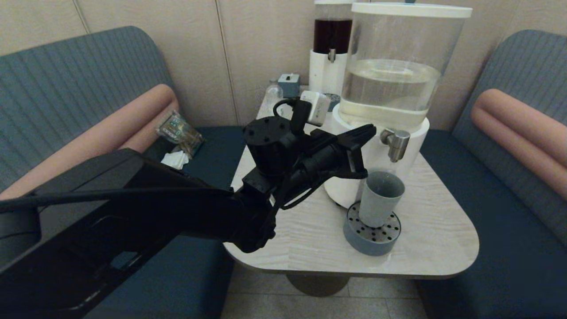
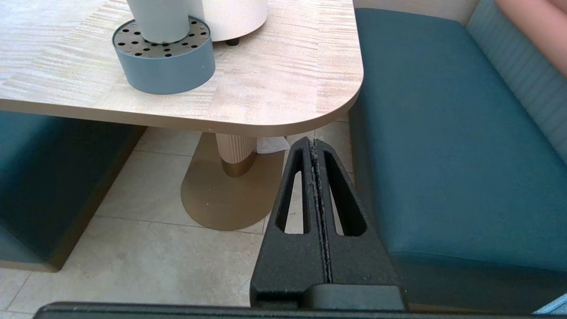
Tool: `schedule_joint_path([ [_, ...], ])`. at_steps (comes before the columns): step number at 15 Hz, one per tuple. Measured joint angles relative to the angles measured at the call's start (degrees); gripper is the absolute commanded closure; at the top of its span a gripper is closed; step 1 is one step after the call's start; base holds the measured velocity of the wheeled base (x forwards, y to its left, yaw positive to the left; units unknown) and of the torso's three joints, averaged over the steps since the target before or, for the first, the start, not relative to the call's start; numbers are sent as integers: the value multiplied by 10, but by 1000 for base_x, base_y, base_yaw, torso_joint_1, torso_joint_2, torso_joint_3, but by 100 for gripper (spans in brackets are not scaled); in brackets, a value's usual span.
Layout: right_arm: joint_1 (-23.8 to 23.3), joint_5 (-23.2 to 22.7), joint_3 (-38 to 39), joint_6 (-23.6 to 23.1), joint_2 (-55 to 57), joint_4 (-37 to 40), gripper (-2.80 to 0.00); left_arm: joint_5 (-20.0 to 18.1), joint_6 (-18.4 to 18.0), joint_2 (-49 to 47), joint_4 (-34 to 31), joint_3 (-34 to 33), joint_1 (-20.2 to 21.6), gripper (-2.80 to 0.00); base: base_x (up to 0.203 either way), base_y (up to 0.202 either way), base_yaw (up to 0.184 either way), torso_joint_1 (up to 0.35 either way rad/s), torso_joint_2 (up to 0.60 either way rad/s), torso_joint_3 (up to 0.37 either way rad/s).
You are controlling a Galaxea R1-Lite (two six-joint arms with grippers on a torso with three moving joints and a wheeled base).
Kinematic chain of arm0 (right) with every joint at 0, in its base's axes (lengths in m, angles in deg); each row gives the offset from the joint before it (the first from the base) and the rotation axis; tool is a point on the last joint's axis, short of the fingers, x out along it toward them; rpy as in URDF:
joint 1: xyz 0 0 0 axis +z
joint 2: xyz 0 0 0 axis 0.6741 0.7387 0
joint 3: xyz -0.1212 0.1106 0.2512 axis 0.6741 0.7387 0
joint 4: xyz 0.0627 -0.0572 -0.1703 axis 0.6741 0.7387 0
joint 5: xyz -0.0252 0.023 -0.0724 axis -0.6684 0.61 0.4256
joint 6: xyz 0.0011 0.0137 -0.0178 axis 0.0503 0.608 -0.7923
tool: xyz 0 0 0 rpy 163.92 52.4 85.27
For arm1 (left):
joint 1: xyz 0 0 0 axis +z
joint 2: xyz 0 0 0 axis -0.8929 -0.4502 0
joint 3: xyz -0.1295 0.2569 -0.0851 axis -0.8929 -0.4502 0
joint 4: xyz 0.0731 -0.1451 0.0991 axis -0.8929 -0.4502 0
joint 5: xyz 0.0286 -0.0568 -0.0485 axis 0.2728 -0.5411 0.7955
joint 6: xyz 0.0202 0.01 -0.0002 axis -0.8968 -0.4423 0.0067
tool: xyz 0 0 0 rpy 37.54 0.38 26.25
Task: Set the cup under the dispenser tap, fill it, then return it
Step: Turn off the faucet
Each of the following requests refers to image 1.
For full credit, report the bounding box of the white paper napkins stack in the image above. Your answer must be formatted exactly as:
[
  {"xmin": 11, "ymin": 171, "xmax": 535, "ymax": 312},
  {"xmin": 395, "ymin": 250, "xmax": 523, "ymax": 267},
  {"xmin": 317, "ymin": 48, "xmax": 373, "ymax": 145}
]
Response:
[{"xmin": 160, "ymin": 151, "xmax": 189, "ymax": 170}]

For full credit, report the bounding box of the dark drink dispenser white base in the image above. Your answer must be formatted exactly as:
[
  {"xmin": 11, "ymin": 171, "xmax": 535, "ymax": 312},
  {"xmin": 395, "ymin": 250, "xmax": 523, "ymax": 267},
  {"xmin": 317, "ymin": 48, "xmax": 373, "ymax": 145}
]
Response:
[{"xmin": 308, "ymin": 0, "xmax": 355, "ymax": 96}]

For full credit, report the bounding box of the pink cylindrical backrest bolster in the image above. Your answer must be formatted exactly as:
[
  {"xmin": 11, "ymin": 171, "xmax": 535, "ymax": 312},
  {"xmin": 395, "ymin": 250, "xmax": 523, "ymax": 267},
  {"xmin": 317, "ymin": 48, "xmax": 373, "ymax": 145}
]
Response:
[
  {"xmin": 470, "ymin": 89, "xmax": 567, "ymax": 200},
  {"xmin": 0, "ymin": 83, "xmax": 179, "ymax": 200}
]

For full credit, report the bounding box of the small clear plastic bottle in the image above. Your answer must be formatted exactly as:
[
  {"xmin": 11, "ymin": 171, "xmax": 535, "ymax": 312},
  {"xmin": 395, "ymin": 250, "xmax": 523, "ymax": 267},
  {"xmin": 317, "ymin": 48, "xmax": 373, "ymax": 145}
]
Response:
[{"xmin": 266, "ymin": 79, "xmax": 284, "ymax": 113}]

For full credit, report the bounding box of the clear water dispenser white base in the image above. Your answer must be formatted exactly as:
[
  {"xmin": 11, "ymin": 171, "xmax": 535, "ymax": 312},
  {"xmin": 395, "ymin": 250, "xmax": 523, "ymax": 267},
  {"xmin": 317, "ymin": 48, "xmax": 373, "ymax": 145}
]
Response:
[{"xmin": 323, "ymin": 0, "xmax": 474, "ymax": 209}]

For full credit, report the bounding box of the grey-blue plastic cup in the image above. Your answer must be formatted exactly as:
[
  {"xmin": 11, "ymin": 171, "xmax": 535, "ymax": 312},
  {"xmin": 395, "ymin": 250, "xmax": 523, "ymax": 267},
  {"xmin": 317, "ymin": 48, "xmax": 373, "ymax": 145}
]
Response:
[{"xmin": 359, "ymin": 171, "xmax": 405, "ymax": 228}]

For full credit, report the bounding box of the black left camera cable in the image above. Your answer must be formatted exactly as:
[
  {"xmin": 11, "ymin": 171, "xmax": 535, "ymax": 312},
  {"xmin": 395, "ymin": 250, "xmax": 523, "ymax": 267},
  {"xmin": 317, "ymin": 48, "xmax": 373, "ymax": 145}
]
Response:
[{"xmin": 273, "ymin": 98, "xmax": 311, "ymax": 136}]

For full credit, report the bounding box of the grey-blue tissue box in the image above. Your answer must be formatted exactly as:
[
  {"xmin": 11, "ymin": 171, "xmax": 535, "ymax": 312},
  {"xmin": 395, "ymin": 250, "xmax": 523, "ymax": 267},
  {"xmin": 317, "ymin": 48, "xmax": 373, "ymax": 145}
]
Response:
[{"xmin": 278, "ymin": 73, "xmax": 301, "ymax": 99}]

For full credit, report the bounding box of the blue upholstered booth sofa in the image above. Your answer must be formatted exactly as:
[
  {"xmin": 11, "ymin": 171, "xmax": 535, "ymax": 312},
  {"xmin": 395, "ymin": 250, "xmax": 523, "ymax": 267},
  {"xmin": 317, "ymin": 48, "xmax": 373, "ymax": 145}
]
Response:
[
  {"xmin": 414, "ymin": 29, "xmax": 567, "ymax": 319},
  {"xmin": 0, "ymin": 25, "xmax": 253, "ymax": 319}
]

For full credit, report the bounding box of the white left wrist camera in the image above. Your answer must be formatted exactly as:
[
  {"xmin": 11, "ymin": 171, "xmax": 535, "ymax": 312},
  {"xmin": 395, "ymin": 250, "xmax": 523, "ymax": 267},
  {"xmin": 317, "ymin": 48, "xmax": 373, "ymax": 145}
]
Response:
[{"xmin": 300, "ymin": 90, "xmax": 331, "ymax": 127}]

